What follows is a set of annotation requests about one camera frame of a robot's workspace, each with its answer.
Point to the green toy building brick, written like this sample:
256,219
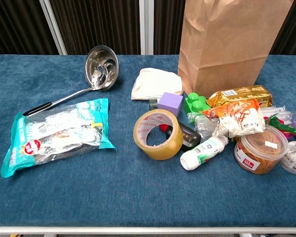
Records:
193,102

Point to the bundle of clear straws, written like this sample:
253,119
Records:
204,126

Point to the orange white noodle packet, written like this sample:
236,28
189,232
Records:
239,121

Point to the gold foil biscuit packet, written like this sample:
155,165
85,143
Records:
239,95

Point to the clear tub of rubber bands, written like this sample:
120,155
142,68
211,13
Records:
259,153

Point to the small clear glass block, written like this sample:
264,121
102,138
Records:
153,105

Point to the small red object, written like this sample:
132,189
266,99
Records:
164,128

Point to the purple foam cube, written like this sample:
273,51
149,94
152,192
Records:
170,102

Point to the brown packing tape roll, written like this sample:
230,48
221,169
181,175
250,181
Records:
162,151

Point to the cream cloth pouch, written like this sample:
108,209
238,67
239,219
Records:
155,82

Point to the white plastic bottle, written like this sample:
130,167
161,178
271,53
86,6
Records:
199,153

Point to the teal frozen food packet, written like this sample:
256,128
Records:
56,133

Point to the brown paper carrier bag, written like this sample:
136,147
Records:
224,49

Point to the clear tub of paper clips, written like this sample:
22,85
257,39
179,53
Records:
294,158

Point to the aluminium frame post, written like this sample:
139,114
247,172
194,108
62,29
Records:
146,27
53,27

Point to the white metal table frame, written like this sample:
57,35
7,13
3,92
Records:
138,230

